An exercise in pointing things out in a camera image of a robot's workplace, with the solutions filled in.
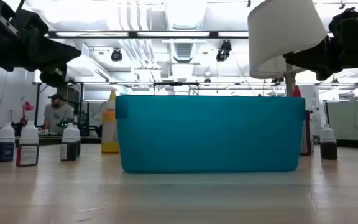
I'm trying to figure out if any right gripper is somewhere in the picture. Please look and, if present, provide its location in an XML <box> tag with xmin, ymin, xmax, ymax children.
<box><xmin>283</xmin><ymin>8</ymin><xmax>358</xmax><ymax>82</ymax></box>

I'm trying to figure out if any large red food coloring bottle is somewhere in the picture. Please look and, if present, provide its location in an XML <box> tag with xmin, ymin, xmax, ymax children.
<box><xmin>292</xmin><ymin>85</ymin><xmax>313</xmax><ymax>156</ymax></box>

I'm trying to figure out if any small dropper bottle magenta label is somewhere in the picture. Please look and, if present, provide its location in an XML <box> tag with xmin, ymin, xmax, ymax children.
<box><xmin>319</xmin><ymin>123</ymin><xmax>338</xmax><ymax>161</ymax></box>

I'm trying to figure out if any large yellow food coloring bottle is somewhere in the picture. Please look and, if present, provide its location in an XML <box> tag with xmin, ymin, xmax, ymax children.
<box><xmin>101</xmin><ymin>89</ymin><xmax>121</xmax><ymax>154</ymax></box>

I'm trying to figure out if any small dropper bottle blue label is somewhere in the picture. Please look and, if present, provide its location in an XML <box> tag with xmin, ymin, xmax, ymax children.
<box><xmin>0</xmin><ymin>122</ymin><xmax>16</xmax><ymax>162</ymax></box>

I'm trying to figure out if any pink desk lamp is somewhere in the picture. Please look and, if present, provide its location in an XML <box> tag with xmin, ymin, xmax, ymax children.
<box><xmin>19</xmin><ymin>101</ymin><xmax>35</xmax><ymax>128</ymax></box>

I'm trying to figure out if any white shade table lamp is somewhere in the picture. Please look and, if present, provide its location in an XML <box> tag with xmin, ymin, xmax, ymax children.
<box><xmin>247</xmin><ymin>0</ymin><xmax>328</xmax><ymax>98</ymax></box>

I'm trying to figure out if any person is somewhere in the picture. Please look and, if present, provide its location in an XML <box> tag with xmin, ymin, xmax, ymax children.
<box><xmin>42</xmin><ymin>93</ymin><xmax>75</xmax><ymax>135</ymax></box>

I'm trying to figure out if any grey partition panel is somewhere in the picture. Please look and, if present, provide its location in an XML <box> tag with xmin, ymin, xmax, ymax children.
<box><xmin>324</xmin><ymin>101</ymin><xmax>358</xmax><ymax>141</ymax></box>

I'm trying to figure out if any black ceiling spotlight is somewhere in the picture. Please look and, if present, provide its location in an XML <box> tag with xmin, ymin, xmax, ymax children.
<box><xmin>215</xmin><ymin>39</ymin><xmax>232</xmax><ymax>62</ymax></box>
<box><xmin>110</xmin><ymin>48</ymin><xmax>123</xmax><ymax>62</ymax></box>

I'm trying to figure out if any black overhead beam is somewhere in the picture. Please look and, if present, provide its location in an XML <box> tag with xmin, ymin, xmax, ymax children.
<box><xmin>47</xmin><ymin>30</ymin><xmax>250</xmax><ymax>39</ymax></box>

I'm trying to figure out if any small dark dropper bottle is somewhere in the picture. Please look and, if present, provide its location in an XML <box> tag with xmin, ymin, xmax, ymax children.
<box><xmin>60</xmin><ymin>123</ymin><xmax>80</xmax><ymax>162</ymax></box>

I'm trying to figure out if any small dropper bottle red label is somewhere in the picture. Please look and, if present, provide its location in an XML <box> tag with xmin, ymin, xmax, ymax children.
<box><xmin>16</xmin><ymin>120</ymin><xmax>40</xmax><ymax>167</ymax></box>

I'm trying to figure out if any teal plastic bin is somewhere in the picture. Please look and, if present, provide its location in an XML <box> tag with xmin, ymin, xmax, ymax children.
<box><xmin>114</xmin><ymin>95</ymin><xmax>306</xmax><ymax>174</ymax></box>

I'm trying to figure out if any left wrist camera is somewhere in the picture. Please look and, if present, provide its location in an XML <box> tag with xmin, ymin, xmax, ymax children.
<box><xmin>11</xmin><ymin>8</ymin><xmax>50</xmax><ymax>43</ymax></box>

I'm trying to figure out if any black rack frame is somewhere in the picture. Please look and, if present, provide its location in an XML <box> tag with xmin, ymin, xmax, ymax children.
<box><xmin>35</xmin><ymin>82</ymin><xmax>84</xmax><ymax>136</ymax></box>

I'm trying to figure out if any black aluminium table frame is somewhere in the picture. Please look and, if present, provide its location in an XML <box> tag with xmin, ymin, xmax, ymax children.
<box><xmin>0</xmin><ymin>135</ymin><xmax>358</xmax><ymax>149</ymax></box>

